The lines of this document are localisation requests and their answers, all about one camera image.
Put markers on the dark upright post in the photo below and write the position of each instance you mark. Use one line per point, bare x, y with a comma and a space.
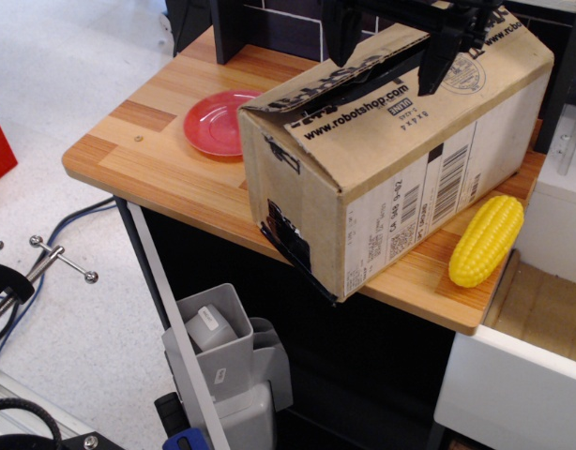
227, 19

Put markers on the brown cardboard shipping box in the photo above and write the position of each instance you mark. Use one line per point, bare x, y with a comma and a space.
349, 168

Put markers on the white drawer box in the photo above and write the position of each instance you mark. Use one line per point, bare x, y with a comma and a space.
512, 385

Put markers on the yellow plastic corn cob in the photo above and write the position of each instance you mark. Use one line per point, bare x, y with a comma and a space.
486, 241

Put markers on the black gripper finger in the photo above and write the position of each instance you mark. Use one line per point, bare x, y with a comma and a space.
342, 26
437, 59

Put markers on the red round saucer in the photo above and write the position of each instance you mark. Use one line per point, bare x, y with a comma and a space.
211, 125

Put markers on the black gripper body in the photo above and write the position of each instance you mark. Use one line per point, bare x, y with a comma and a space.
469, 20

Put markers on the grey plastic bin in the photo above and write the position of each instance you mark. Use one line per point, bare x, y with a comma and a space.
245, 366

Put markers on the grey table leg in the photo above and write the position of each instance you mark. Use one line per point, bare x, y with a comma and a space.
190, 380

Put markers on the metal screw clamp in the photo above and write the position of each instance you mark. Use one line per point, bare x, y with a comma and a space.
18, 288

